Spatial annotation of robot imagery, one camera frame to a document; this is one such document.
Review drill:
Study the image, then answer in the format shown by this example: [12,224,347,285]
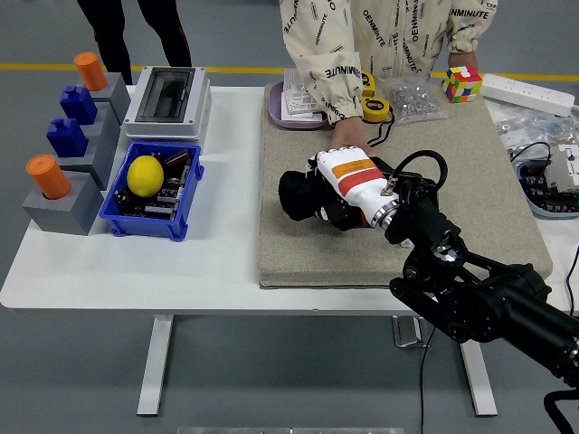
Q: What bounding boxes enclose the black strap cord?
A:
[365,112,395,148]

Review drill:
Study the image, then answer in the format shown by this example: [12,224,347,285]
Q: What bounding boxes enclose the colourful puzzle cube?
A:
[441,64,484,104]

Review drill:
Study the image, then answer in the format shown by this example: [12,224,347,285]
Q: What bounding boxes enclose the clear bag of metal nuts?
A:
[377,74,449,127]

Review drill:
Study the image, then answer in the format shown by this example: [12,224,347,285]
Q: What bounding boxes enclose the blue plastic bin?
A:
[98,140,204,243]

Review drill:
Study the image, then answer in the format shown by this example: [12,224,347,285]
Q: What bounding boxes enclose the person in background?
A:
[76,0,194,87]

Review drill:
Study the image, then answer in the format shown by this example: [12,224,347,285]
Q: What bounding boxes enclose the white switch plates stack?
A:
[280,67,327,123]

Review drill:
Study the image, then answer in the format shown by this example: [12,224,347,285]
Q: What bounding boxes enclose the metal bracket under table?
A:
[391,315,431,349]

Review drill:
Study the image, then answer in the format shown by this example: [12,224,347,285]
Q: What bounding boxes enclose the black hanging cable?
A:
[563,243,579,317]

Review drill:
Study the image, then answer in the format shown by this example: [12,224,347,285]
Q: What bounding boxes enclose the person's right hand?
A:
[327,116,376,158]

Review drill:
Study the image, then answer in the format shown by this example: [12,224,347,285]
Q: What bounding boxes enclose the white table leg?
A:
[453,334,499,417]
[136,315,176,417]

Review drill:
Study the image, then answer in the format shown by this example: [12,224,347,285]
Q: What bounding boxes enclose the light blue tray of components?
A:
[515,160,579,221]

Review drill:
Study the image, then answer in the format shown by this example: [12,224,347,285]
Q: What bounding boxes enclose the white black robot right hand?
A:
[305,146,402,231]

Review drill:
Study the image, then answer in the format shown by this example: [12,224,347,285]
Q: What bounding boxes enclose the brown black rectangular component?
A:
[164,150,192,169]

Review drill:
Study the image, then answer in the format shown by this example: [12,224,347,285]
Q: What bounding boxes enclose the purple tray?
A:
[267,80,330,131]

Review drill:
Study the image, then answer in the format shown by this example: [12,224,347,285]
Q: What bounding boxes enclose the person's left hand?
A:
[447,50,479,72]

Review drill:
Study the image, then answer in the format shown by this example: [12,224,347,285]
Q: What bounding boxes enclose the blue block peg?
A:
[45,117,90,159]
[59,84,99,127]

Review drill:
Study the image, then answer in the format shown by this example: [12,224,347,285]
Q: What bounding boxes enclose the grey block holder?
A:
[53,128,122,191]
[21,175,107,237]
[81,101,123,144]
[74,71,132,127]

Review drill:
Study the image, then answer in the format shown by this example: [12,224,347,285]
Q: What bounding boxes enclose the yellow lemon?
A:
[126,155,165,198]

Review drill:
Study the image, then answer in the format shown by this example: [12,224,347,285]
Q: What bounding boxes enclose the clear bags of small parts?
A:
[490,101,579,159]

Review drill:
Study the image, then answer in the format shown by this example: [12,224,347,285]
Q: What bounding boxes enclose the white electrical distribution box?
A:
[122,65,213,140]

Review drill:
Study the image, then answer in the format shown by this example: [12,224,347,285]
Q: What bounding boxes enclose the thin black cable loop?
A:
[509,140,554,182]

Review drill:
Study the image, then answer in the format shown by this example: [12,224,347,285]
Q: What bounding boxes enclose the black electronic modules pile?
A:
[118,162,194,222]

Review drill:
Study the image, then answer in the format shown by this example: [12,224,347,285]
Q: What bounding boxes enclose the orange cylinder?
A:
[25,155,72,202]
[73,52,109,92]

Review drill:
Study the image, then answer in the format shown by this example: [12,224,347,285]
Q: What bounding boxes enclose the white power strip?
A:
[479,72,575,117]

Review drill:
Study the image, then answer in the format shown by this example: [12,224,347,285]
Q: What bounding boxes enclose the white circuit breaker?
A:
[545,143,579,193]

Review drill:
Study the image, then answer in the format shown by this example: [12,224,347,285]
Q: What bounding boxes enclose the black floor cable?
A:
[418,325,439,434]

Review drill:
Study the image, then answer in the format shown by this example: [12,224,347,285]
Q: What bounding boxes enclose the grey-brown mat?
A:
[257,80,554,290]

